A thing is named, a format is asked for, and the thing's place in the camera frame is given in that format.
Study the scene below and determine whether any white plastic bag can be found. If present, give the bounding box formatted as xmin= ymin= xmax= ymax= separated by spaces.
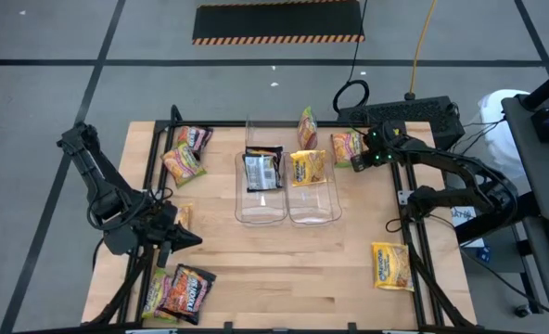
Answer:
xmin=477 ymin=88 xmax=533 ymax=168

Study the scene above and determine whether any white paper sheet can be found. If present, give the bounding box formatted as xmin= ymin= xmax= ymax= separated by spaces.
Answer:
xmin=449 ymin=202 xmax=487 ymax=249

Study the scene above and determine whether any black cart post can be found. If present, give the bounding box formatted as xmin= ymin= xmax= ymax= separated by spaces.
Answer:
xmin=518 ymin=61 xmax=549 ymax=111

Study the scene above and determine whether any yellow Maruchan ramen pack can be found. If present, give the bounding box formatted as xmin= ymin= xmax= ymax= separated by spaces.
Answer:
xmin=371 ymin=241 xmax=415 ymax=293
xmin=289 ymin=148 xmax=328 ymax=188
xmin=175 ymin=202 xmax=194 ymax=232

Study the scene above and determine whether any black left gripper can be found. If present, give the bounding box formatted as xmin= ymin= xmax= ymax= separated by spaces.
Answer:
xmin=146 ymin=201 xmax=204 ymax=270

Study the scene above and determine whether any thick black hanging cable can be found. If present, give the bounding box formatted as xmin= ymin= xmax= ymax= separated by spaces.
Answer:
xmin=332 ymin=0 xmax=371 ymax=114

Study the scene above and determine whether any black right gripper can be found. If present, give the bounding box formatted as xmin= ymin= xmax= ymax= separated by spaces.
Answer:
xmin=350 ymin=126 xmax=397 ymax=174

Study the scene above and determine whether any clear plastic bin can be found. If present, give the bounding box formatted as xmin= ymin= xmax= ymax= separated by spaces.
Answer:
xmin=285 ymin=151 xmax=343 ymax=227
xmin=245 ymin=109 xmax=319 ymax=154
xmin=234 ymin=151 xmax=288 ymax=227

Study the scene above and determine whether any green Maruchan ramen pack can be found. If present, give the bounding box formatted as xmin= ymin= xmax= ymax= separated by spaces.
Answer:
xmin=329 ymin=131 xmax=364 ymax=169
xmin=160 ymin=141 xmax=208 ymax=189
xmin=141 ymin=269 xmax=179 ymax=325
xmin=296 ymin=106 xmax=319 ymax=151

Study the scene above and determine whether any grey cart with black frame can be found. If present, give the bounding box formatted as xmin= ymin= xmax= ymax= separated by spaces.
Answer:
xmin=454 ymin=92 xmax=549 ymax=334

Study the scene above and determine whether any black hazard-striped floor mat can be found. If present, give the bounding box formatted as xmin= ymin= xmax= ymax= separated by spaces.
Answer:
xmin=191 ymin=0 xmax=365 ymax=46

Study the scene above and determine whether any yellow hanging cable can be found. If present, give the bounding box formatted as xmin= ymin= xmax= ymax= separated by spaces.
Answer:
xmin=407 ymin=0 xmax=439 ymax=101

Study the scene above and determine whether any black aluminium table frame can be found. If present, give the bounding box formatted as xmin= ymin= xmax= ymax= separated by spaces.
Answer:
xmin=82 ymin=104 xmax=479 ymax=334

